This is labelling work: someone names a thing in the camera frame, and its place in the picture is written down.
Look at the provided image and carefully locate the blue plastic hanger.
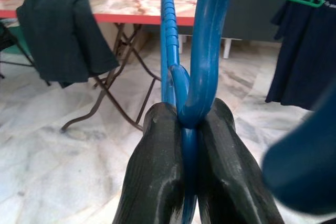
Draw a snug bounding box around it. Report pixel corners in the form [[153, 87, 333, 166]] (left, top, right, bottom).
[[160, 0, 336, 224]]

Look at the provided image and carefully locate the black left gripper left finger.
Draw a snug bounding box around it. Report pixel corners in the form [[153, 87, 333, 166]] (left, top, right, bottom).
[[112, 102, 184, 224]]

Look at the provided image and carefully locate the black shirt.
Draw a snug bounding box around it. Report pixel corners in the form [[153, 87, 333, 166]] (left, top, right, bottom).
[[16, 0, 120, 88]]

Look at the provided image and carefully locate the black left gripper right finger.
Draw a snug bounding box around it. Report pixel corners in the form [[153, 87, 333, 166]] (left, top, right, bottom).
[[196, 98, 286, 224]]

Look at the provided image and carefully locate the navy blue shirt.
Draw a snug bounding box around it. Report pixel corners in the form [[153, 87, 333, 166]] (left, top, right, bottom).
[[265, 0, 336, 111]]

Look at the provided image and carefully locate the green folding chair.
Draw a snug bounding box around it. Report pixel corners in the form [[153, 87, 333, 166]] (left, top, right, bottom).
[[0, 20, 36, 78]]

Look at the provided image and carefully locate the black TV console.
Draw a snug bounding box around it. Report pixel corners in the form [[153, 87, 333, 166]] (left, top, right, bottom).
[[181, 0, 297, 59]]

